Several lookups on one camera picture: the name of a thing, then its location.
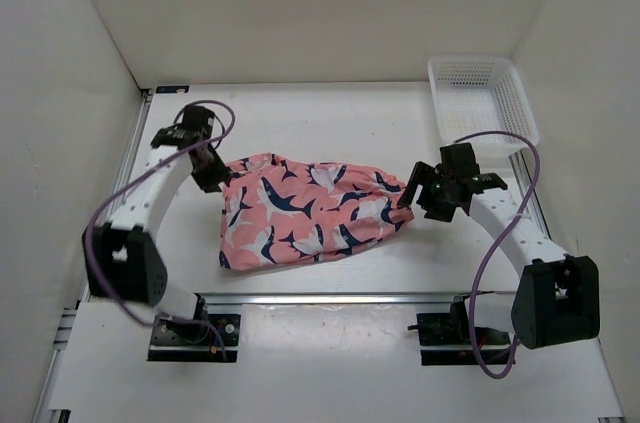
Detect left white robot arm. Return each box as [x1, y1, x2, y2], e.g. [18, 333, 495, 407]
[82, 100, 235, 343]

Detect pink shark print shorts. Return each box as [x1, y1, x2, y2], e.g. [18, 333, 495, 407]
[219, 153, 414, 271]

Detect front aluminium rail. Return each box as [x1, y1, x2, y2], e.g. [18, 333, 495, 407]
[199, 292, 571, 309]

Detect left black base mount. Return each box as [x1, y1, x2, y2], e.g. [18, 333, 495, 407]
[147, 309, 242, 364]

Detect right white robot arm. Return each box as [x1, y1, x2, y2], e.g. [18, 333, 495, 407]
[399, 143, 600, 349]

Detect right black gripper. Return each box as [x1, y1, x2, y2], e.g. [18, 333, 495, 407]
[397, 161, 458, 223]

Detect white plastic mesh basket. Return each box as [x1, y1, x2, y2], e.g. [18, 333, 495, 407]
[428, 56, 539, 159]

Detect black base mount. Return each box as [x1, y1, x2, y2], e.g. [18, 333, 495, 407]
[147, 309, 242, 364]
[407, 301, 513, 367]

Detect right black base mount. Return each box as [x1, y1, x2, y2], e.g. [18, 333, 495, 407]
[407, 301, 513, 367]

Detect left aluminium rail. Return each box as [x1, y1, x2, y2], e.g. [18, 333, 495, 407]
[31, 88, 154, 422]

